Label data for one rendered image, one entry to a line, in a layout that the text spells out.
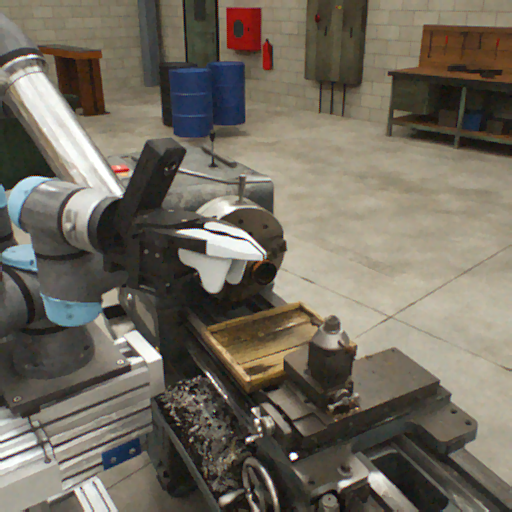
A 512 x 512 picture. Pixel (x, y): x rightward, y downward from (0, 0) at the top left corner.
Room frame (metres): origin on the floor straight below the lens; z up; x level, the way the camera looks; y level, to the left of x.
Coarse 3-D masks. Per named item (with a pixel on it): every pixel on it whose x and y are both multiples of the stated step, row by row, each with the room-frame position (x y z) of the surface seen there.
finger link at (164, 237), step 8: (152, 232) 0.54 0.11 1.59; (160, 232) 0.53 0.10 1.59; (168, 232) 0.53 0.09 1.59; (176, 232) 0.53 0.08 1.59; (160, 240) 0.53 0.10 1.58; (168, 240) 0.52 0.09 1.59; (176, 240) 0.52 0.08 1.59; (184, 240) 0.52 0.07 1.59; (192, 240) 0.52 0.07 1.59; (200, 240) 0.51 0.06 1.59; (184, 248) 0.52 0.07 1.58; (192, 248) 0.52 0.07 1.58; (200, 248) 0.51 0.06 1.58
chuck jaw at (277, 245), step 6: (282, 234) 1.67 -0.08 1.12; (270, 240) 1.64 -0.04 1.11; (276, 240) 1.63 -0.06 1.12; (282, 240) 1.63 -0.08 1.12; (264, 246) 1.60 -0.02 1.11; (270, 246) 1.60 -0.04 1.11; (276, 246) 1.60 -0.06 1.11; (282, 246) 1.62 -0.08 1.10; (270, 252) 1.56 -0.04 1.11; (276, 252) 1.59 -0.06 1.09; (270, 258) 1.55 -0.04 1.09; (276, 258) 1.59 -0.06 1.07
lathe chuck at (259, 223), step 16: (208, 208) 1.64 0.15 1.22; (224, 208) 1.61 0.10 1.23; (240, 208) 1.60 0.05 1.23; (256, 208) 1.62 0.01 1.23; (240, 224) 1.60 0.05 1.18; (256, 224) 1.62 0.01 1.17; (272, 224) 1.65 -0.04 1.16; (256, 240) 1.62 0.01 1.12; (224, 288) 1.57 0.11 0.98; (256, 288) 1.62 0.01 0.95
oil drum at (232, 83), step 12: (216, 72) 8.84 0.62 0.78; (228, 72) 8.81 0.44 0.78; (240, 72) 8.92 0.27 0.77; (216, 84) 8.84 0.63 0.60; (228, 84) 8.81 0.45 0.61; (240, 84) 8.91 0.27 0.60; (216, 96) 8.84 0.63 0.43; (228, 96) 8.81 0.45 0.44; (240, 96) 8.91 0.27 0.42; (216, 108) 8.84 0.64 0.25; (228, 108) 8.81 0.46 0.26; (240, 108) 8.91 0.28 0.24; (216, 120) 8.85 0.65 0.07; (228, 120) 8.81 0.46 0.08; (240, 120) 8.91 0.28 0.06
